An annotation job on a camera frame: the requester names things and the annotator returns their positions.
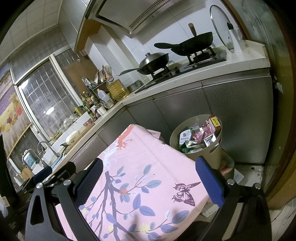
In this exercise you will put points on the pink floral tablecloth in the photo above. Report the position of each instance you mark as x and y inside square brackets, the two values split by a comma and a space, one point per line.
[147, 190]

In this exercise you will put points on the gas stove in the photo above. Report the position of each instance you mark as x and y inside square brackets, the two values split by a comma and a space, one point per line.
[201, 60]

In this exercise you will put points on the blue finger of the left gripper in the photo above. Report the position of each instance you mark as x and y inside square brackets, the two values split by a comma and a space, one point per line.
[43, 174]

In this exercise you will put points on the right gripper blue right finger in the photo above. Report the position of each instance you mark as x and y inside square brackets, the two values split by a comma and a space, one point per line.
[211, 179]

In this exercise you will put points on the black frying pan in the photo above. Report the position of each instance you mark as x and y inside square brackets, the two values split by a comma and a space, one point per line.
[198, 43]

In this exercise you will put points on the glass pan lid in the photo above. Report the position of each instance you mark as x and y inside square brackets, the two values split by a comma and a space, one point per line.
[222, 26]

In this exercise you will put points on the chrome kitchen faucet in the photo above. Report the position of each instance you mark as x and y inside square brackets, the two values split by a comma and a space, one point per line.
[31, 157]

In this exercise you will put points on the range hood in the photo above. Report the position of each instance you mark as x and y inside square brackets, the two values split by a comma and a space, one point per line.
[127, 16]

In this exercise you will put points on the white plastic jug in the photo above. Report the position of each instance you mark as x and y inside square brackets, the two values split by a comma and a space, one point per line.
[107, 101]

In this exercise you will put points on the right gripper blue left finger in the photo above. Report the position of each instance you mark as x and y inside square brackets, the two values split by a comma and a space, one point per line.
[86, 181]

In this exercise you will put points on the red foil wrapper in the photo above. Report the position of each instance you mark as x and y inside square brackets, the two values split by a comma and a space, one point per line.
[203, 132]

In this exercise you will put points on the beige trash bin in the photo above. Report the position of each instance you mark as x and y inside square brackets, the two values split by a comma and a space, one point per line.
[212, 153]

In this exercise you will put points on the green white wrapper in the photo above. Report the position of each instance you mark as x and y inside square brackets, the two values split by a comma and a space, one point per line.
[191, 146]

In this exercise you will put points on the long yellow box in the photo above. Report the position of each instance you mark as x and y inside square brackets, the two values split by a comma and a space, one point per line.
[214, 123]

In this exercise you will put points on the white snack bag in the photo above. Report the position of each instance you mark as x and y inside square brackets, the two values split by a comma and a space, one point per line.
[185, 136]

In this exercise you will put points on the large cooking oil bottle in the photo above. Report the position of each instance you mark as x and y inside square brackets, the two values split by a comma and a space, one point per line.
[116, 88]

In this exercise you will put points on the steel wok with lid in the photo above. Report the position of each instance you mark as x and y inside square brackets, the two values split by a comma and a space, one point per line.
[150, 64]

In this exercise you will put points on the white mug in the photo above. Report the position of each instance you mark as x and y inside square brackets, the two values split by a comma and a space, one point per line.
[101, 110]

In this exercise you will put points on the wooden cutting board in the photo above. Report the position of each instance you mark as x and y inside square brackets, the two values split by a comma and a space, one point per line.
[26, 173]

